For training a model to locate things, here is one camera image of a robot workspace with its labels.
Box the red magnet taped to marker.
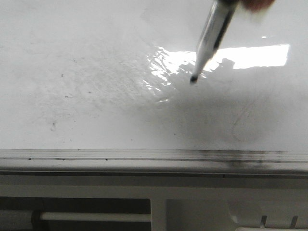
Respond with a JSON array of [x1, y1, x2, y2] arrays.
[[241, 0, 275, 12]]

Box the white whiteboard marker black tip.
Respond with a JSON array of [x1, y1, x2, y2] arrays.
[[190, 0, 239, 83]]

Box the whiteboard with aluminium frame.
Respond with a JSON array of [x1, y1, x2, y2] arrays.
[[0, 0, 308, 175]]

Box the white bar under table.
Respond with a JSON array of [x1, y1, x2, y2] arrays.
[[40, 212, 151, 222]]

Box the white plastic base housing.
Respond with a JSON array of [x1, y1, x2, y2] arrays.
[[0, 175, 308, 231]]

